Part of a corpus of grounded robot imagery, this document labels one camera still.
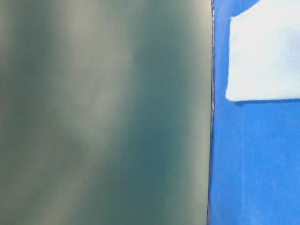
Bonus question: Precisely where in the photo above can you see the light blue towel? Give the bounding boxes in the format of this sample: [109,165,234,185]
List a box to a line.
[225,0,300,102]

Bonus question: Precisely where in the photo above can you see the blue table mat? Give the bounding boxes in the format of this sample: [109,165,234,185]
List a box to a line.
[207,0,300,225]

